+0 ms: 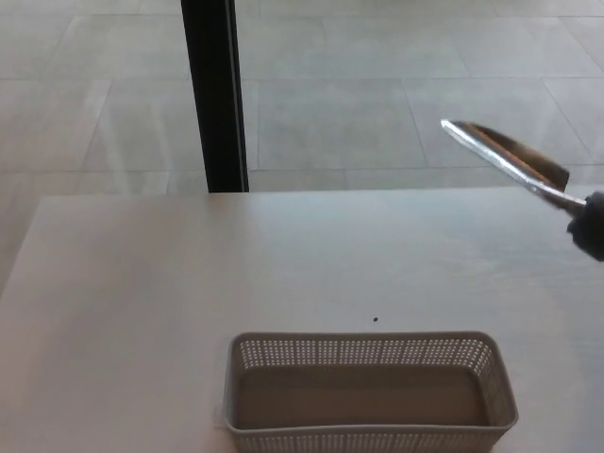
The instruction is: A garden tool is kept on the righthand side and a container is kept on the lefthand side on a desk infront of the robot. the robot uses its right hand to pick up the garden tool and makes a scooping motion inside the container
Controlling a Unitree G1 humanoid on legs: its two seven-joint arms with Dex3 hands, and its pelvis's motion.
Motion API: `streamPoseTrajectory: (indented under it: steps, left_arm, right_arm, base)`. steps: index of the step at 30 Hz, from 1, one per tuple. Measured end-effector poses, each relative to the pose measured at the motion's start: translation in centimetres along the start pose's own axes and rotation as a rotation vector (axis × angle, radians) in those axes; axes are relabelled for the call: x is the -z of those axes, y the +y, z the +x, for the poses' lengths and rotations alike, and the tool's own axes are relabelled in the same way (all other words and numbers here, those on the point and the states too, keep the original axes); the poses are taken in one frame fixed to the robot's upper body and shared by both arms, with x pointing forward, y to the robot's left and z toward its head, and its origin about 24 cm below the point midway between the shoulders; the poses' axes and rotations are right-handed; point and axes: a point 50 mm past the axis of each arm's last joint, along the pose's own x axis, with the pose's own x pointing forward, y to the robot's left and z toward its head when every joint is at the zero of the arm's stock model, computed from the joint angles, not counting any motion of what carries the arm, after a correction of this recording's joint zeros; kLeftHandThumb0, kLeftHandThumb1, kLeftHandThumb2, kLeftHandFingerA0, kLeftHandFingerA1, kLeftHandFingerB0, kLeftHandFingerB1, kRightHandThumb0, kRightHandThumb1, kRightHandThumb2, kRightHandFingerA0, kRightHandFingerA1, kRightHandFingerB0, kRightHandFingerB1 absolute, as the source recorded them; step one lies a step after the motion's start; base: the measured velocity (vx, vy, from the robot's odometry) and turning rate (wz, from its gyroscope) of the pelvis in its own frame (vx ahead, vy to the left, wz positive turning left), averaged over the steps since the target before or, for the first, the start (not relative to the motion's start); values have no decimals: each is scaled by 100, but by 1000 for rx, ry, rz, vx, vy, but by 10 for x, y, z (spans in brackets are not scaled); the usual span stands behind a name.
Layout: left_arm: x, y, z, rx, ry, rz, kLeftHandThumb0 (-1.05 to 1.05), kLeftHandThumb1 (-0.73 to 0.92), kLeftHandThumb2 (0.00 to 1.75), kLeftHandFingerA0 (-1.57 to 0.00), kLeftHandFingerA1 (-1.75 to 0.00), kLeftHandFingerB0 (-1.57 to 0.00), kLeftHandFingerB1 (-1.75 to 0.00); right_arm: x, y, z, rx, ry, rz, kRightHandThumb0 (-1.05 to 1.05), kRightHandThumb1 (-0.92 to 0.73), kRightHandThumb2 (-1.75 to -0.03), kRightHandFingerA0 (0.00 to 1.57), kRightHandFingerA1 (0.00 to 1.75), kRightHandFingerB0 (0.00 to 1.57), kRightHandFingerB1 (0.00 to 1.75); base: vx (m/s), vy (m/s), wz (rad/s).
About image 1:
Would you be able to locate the metal garden trowel handle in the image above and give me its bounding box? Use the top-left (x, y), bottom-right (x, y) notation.
top-left (440, 119), bottom-right (604, 262)

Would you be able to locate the grey perforated plastic basket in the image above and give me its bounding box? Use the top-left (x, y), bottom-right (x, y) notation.
top-left (225, 330), bottom-right (519, 453)

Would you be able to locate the black vertical post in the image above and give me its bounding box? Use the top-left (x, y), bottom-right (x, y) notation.
top-left (180, 0), bottom-right (250, 193)

